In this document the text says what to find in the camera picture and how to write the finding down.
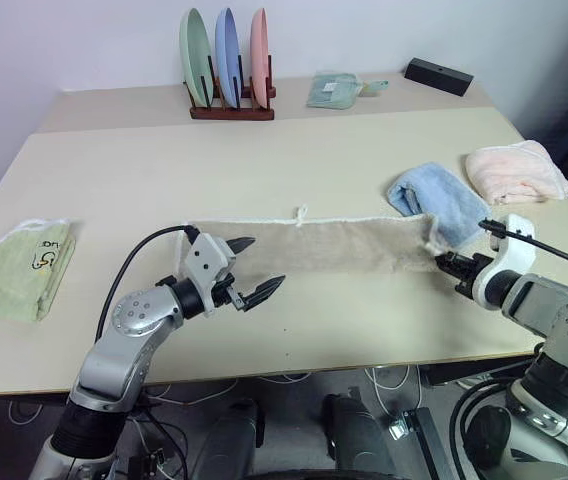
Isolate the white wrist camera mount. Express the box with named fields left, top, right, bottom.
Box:
left=179, top=232, right=238, bottom=319
left=472, top=213, right=538, bottom=312

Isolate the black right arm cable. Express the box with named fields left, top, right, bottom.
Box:
left=480, top=217, right=568, bottom=281

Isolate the long beige towel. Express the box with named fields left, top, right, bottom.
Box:
left=175, top=203, right=448, bottom=277

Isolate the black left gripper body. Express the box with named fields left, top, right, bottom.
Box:
left=212, top=272, right=246, bottom=313

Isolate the folded green printed towel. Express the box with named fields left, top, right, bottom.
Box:
left=0, top=217, right=77, bottom=324

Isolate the white floor cable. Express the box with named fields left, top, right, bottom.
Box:
left=362, top=363, right=426, bottom=419

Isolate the thick black floor cable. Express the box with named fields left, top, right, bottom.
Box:
left=450, top=375, right=533, bottom=479

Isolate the blue plate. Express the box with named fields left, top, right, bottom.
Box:
left=213, top=7, right=243, bottom=110

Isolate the dark rounded shape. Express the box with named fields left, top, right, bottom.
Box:
left=321, top=393, right=399, bottom=480
left=191, top=398, right=267, bottom=480

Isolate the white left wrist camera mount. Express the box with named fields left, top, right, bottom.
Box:
left=179, top=232, right=238, bottom=319

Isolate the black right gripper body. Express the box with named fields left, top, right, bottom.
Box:
left=451, top=252, right=493, bottom=300

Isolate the dark wooden plate rack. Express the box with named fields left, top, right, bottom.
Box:
left=181, top=53, right=277, bottom=122

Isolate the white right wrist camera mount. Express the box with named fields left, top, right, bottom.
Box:
left=472, top=213, right=538, bottom=312

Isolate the folded teal towel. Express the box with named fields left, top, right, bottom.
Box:
left=305, top=70, right=391, bottom=110

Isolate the black rectangular box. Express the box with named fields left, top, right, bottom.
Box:
left=403, top=56, right=476, bottom=98

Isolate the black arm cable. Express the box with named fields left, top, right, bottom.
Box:
left=94, top=225, right=201, bottom=347
left=480, top=217, right=568, bottom=281

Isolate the green plate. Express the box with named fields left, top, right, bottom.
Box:
left=178, top=7, right=216, bottom=109

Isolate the folded pink towel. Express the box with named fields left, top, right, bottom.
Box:
left=464, top=139, right=568, bottom=207

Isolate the black table frame bar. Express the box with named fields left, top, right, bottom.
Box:
left=403, top=406, right=461, bottom=480

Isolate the metal table bracket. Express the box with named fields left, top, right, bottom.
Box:
left=386, top=417, right=414, bottom=442

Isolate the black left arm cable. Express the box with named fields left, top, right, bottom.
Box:
left=94, top=225, right=201, bottom=347

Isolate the pink plate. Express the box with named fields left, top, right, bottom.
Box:
left=249, top=7, right=271, bottom=111

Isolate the folded light blue towel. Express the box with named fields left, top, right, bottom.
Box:
left=387, top=160, right=492, bottom=249

